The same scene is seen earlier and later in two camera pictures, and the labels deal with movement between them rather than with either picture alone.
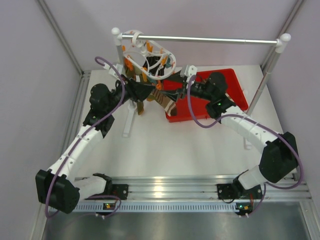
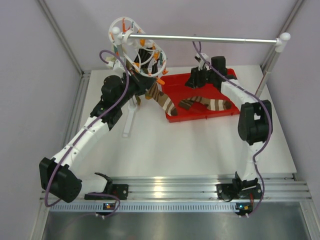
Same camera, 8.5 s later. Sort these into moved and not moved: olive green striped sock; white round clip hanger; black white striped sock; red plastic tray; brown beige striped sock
Moved: olive green striped sock; white round clip hanger; black white striped sock
Not moved: red plastic tray; brown beige striped sock
